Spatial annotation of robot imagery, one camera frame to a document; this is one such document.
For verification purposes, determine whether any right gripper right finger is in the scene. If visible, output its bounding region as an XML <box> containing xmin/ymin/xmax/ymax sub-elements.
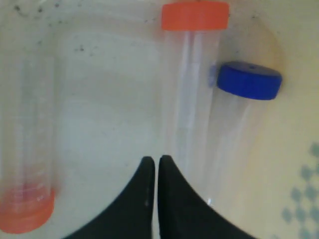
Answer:
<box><xmin>158</xmin><ymin>155</ymin><xmax>253</xmax><ymax>239</ymax></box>

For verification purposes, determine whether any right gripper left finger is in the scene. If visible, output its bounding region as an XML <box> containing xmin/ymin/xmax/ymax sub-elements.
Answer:
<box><xmin>66</xmin><ymin>156</ymin><xmax>156</xmax><ymax>239</ymax></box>

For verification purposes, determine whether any orange-capped tube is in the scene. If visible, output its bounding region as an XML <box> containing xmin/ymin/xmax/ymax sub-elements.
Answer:
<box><xmin>159</xmin><ymin>0</ymin><xmax>229</xmax><ymax>196</ymax></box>

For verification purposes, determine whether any blue-capped tube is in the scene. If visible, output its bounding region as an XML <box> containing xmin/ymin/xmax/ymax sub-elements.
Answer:
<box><xmin>202</xmin><ymin>61</ymin><xmax>283</xmax><ymax>207</ymax></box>

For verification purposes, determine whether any cream plastic bin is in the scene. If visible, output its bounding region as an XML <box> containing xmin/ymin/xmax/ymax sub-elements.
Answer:
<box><xmin>0</xmin><ymin>0</ymin><xmax>319</xmax><ymax>239</ymax></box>

